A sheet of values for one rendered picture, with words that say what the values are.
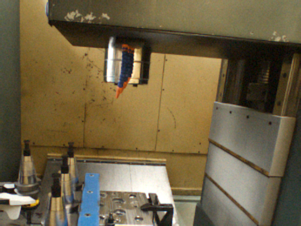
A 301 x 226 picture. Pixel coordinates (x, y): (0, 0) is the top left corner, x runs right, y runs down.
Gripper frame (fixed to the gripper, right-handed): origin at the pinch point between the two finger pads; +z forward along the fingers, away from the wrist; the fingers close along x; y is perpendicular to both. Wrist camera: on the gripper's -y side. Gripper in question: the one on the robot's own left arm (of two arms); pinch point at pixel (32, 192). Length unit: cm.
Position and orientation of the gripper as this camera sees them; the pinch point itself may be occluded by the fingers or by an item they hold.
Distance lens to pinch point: 70.9
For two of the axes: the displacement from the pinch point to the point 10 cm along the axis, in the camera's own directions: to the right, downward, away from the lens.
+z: 10.0, 0.3, 0.9
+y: -0.5, 9.7, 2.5
